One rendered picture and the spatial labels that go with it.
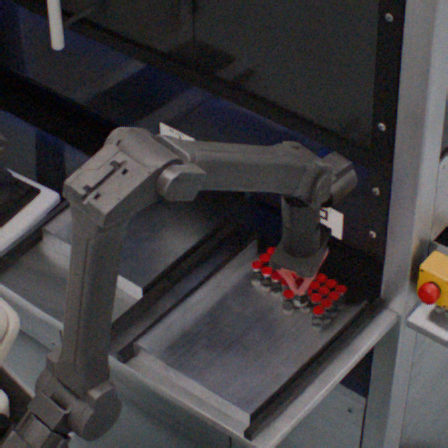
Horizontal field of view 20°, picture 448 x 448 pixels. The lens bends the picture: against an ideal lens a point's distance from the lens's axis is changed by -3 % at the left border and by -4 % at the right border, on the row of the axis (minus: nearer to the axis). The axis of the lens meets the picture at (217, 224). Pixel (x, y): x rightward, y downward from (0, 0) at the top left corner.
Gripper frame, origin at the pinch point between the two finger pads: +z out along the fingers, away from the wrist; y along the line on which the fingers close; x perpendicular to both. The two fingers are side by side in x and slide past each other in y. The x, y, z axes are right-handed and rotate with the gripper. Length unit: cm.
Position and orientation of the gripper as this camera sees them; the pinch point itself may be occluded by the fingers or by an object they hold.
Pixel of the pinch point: (301, 285)
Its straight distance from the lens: 206.9
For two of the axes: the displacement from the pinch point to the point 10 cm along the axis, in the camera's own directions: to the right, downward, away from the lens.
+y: 4.3, -6.5, 6.3
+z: 0.5, 7.1, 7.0
